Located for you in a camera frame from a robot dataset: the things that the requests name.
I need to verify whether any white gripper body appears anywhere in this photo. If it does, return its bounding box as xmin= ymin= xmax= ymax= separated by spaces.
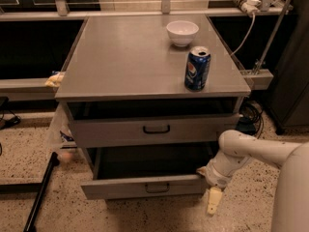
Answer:
xmin=206 ymin=153 xmax=244 ymax=189

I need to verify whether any grey drawer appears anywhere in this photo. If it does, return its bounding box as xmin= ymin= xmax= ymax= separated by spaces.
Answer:
xmin=69 ymin=113 xmax=239 ymax=148
xmin=81 ymin=142 xmax=218 ymax=200

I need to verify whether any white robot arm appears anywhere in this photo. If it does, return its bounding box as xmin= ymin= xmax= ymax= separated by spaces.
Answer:
xmin=197 ymin=130 xmax=309 ymax=232

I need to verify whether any grey metal drawer cabinet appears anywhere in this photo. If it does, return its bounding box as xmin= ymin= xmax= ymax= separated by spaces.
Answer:
xmin=56 ymin=14 xmax=250 ymax=200

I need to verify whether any grey top drawer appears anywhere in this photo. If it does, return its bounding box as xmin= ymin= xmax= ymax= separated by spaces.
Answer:
xmin=69 ymin=113 xmax=239 ymax=148

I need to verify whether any dark grey cabinet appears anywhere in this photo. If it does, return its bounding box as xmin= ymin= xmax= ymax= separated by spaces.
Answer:
xmin=265 ymin=0 xmax=309 ymax=134

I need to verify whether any blue pepsi soda can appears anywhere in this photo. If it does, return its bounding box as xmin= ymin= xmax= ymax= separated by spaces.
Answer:
xmin=184 ymin=46 xmax=211 ymax=91

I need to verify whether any white ceramic bowl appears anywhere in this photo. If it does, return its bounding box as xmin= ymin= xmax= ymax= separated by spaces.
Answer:
xmin=166 ymin=20 xmax=199 ymax=46

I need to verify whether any clear plastic bag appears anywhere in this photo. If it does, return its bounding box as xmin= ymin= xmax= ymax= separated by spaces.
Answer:
xmin=45 ymin=104 xmax=77 ymax=162

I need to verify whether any black metal floor bar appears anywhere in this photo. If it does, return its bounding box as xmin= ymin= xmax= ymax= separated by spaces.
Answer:
xmin=0 ymin=152 xmax=60 ymax=232

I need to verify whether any white power strip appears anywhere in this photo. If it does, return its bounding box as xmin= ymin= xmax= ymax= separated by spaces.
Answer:
xmin=232 ymin=0 xmax=261 ymax=16

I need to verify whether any yellow snack bag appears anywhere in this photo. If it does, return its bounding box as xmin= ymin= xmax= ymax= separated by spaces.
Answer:
xmin=45 ymin=72 xmax=65 ymax=88

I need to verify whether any black cable bundle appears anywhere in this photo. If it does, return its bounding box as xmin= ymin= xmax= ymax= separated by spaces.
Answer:
xmin=236 ymin=101 xmax=265 ymax=139

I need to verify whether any white power cable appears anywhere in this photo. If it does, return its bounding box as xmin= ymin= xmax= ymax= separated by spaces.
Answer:
xmin=229 ymin=13 xmax=257 ymax=57

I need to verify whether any grey metal rail frame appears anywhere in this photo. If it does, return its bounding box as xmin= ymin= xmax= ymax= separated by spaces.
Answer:
xmin=0 ymin=0 xmax=298 ymax=102

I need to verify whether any black cable on left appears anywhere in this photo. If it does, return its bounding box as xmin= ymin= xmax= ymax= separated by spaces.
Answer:
xmin=0 ymin=96 xmax=22 ymax=131

